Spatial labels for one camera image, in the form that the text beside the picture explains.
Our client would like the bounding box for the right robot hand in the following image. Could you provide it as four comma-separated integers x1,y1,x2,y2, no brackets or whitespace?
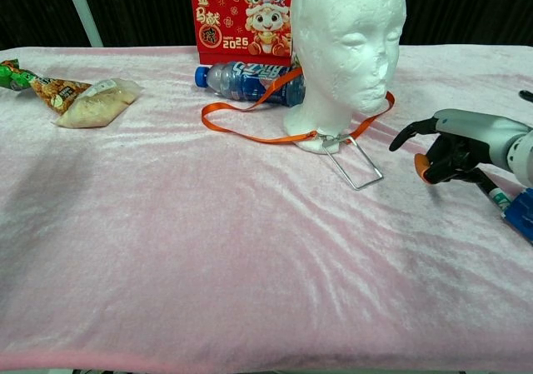
389,107,530,186

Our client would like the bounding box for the orange lanyard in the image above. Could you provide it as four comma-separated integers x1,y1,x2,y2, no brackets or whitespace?
201,66,396,192

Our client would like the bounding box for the white foam mannequin head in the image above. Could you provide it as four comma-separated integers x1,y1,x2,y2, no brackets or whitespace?
282,0,407,155

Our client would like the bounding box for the black marker pen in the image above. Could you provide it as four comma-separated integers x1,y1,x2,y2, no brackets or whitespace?
476,167,513,212

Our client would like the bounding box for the blue cookie box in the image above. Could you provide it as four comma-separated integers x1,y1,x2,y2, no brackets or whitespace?
502,186,533,244

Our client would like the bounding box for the blue drink bottle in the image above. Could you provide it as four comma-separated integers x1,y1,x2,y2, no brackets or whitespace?
194,60,307,108

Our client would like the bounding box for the red desk calendar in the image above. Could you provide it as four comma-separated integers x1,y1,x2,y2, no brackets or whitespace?
189,0,295,67

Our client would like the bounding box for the black curtain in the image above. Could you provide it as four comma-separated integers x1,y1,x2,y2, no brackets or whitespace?
0,0,533,51

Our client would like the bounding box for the pink velvet tablecloth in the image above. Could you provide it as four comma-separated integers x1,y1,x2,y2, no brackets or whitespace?
0,43,533,373

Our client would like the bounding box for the clear bag of pale snack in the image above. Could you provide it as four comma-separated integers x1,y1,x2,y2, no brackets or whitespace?
52,77,145,130

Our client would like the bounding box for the green orange snack bag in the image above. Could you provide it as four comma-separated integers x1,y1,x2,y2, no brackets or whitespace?
0,58,92,116

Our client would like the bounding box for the white frame post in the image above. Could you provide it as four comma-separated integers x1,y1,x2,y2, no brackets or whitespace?
61,0,104,48

